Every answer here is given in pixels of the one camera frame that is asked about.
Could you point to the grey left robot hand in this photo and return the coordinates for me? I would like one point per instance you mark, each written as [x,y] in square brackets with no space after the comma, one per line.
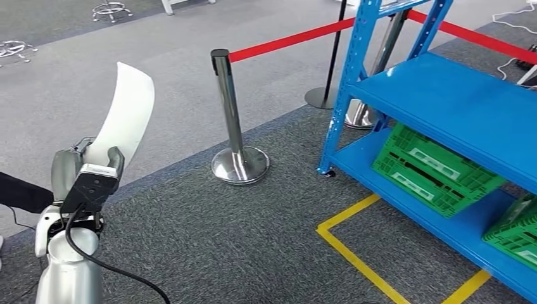
[67,176]

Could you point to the white curved panel part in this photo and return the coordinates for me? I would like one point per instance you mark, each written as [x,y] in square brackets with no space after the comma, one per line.
[126,109]

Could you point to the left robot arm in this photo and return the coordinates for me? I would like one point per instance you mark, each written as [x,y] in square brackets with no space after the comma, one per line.
[69,272]

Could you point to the blue metal shelf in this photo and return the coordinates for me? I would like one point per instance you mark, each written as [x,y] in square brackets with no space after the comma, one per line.
[453,100]

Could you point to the chrome stool base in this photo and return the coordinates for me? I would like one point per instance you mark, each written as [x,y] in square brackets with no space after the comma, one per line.
[110,8]
[12,48]

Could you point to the white table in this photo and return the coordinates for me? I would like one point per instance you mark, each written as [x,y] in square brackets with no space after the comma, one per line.
[168,7]

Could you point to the red barrier belt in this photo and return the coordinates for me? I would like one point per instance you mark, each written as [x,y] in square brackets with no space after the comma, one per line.
[474,38]
[293,40]

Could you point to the green plastic crate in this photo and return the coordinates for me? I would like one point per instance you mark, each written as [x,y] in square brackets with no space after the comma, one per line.
[516,235]
[402,144]

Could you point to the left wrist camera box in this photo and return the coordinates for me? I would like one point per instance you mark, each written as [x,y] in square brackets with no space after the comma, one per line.
[88,191]

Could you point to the chrome stanchion post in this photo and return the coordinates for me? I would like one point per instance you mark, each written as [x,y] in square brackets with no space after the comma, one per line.
[239,165]
[360,115]

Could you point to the thin black stanchion post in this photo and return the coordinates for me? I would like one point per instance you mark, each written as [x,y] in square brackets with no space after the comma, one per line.
[319,98]

